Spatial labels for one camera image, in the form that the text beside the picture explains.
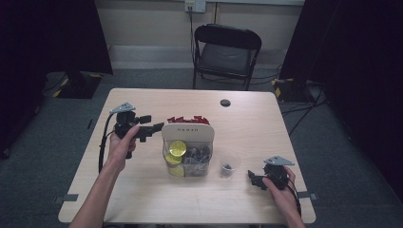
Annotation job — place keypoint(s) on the black stand base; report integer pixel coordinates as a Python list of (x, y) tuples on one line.
[(79, 86), (291, 90)]

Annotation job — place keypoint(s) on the black folding chair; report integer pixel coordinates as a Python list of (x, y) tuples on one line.
[(226, 57)]

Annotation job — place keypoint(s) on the white wall socket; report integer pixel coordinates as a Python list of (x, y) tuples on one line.
[(195, 5)]

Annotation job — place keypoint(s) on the person's right hand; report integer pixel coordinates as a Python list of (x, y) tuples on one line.
[(283, 198)]

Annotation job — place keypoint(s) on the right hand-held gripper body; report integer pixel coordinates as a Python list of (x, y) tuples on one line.
[(277, 174)]

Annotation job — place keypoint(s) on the clear storage box white lid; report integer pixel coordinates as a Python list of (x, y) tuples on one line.
[(187, 133)]

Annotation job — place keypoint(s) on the single dark sachet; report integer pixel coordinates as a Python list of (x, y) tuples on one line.
[(227, 168)]

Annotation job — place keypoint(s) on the pile of dark sachets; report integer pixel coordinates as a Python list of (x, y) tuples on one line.
[(198, 158)]

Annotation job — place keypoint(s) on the dark curtain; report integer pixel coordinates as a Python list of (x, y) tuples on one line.
[(355, 63), (47, 41)]

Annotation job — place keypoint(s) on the person's left hand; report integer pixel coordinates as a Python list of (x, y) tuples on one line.
[(122, 148)]

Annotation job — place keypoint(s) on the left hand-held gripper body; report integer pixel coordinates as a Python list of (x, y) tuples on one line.
[(125, 122)]

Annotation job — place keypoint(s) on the grey table edge bracket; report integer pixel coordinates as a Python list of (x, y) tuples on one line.
[(68, 198), (306, 195)]

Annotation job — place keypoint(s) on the yellow round pod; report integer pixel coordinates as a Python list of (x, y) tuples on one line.
[(176, 171), (172, 159), (177, 148)]

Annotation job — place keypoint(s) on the pile of red packets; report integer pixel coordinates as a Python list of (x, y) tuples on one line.
[(188, 119)]

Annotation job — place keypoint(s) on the clear plastic cup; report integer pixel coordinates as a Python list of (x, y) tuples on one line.
[(230, 164)]

